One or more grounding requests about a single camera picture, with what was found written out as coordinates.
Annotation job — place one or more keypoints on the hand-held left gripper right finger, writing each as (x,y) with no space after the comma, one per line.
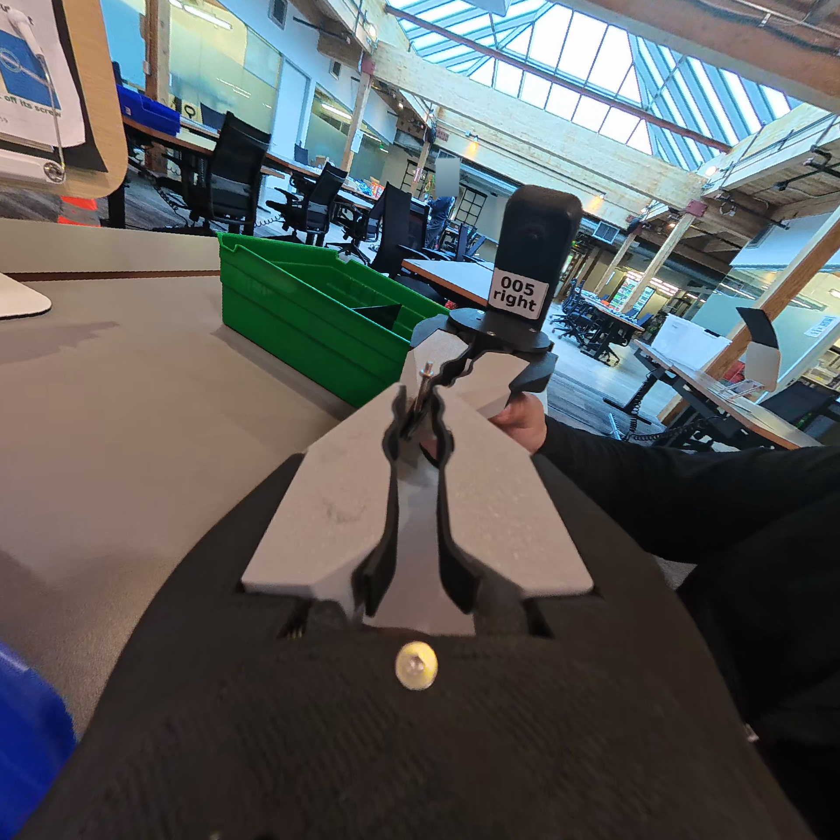
(512,518)

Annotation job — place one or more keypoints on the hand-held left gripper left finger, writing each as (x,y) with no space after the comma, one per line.
(321,518)

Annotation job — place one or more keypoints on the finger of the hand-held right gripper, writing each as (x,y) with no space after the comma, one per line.
(433,351)
(495,384)

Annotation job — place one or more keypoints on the metal screw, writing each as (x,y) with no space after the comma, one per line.
(420,397)

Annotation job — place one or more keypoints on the green plastic bin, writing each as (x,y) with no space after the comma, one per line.
(282,308)

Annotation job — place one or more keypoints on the blue plastic bin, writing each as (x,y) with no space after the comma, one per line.
(29,741)

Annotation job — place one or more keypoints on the person's right forearm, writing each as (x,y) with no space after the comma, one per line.
(656,485)

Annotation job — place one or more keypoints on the person's right hand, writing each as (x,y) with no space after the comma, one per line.
(525,423)

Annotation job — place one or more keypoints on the white-top office table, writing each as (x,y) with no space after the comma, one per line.
(453,275)

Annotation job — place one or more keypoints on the cluttered office table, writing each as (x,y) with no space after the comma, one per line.
(604,318)

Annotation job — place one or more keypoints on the white cardboard box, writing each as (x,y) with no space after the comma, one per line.
(689,341)

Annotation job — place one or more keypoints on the black and white carton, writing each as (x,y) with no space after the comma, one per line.
(761,354)

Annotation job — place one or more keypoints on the group of black office chairs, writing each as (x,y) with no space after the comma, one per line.
(229,170)

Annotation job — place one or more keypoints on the long wooden office table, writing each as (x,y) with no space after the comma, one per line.
(197,134)

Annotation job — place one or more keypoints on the small blue crate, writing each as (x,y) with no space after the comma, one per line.
(148,111)

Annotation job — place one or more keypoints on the orange traffic cone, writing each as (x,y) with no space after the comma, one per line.
(79,210)

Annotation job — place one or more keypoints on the black backing board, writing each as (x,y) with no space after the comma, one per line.
(92,157)

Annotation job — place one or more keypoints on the printed instruction sheet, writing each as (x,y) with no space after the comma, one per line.
(33,79)

